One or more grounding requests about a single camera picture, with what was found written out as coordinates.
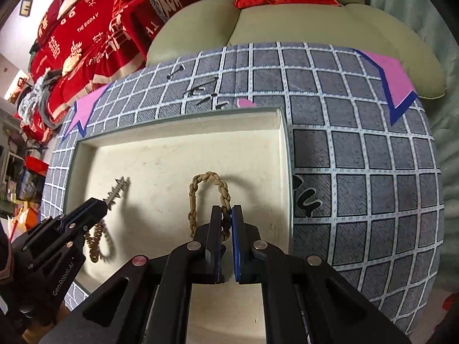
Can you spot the pale green armchair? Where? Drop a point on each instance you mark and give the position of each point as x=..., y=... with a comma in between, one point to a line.
x=200, y=25

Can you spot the red printed sofa blanket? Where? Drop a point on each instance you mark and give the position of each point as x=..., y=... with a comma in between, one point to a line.
x=89, y=25

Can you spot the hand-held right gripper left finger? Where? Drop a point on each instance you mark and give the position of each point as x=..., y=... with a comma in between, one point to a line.
x=217, y=243

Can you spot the cream plush toy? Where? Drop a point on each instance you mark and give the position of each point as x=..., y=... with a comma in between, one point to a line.
x=71, y=63

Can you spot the grey checked tablecloth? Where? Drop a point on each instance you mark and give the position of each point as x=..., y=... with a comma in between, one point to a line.
x=358, y=150

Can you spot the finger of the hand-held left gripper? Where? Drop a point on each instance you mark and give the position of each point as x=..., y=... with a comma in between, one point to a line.
x=86, y=208
x=86, y=227

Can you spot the dark picture frame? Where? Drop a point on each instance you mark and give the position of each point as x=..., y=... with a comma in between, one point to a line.
x=25, y=7

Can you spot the silver spiky hair clip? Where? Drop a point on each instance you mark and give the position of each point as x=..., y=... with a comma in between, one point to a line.
x=116, y=192

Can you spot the red sofa pillow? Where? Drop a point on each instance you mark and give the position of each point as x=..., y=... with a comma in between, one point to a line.
x=53, y=12

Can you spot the grey clothes pile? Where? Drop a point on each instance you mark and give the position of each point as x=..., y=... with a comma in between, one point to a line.
x=34, y=96

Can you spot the cream jewelry tray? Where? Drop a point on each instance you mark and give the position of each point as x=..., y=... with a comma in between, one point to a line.
x=161, y=157

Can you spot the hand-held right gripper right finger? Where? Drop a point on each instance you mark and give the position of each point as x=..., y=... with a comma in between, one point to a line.
x=236, y=243

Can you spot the orange box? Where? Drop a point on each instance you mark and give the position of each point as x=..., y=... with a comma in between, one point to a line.
x=25, y=220

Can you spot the red plastic stool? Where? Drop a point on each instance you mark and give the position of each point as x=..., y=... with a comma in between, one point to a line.
x=451, y=301

